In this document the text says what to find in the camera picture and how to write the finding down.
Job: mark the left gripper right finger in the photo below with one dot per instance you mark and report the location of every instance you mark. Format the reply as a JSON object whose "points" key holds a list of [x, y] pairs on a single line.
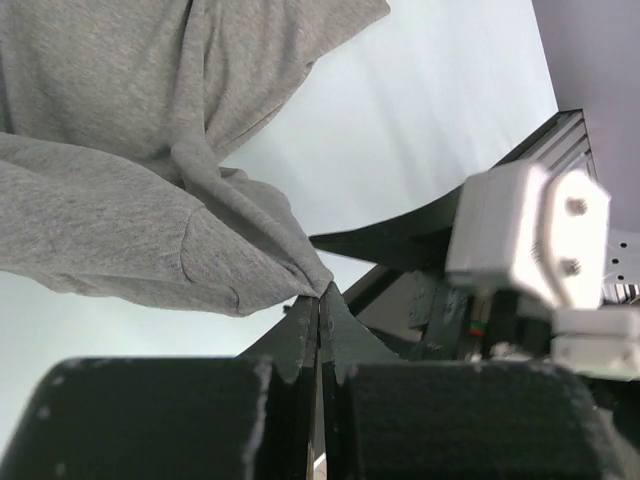
{"points": [[388, 418]]}

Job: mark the grey t-shirt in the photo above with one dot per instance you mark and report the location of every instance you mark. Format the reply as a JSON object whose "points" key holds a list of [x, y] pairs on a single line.
{"points": [[116, 119]]}

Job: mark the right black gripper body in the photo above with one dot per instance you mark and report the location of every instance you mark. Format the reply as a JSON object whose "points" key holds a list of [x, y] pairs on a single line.
{"points": [[517, 326]]}

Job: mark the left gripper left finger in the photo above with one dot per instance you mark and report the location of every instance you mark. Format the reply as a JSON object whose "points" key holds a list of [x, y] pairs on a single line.
{"points": [[247, 417]]}

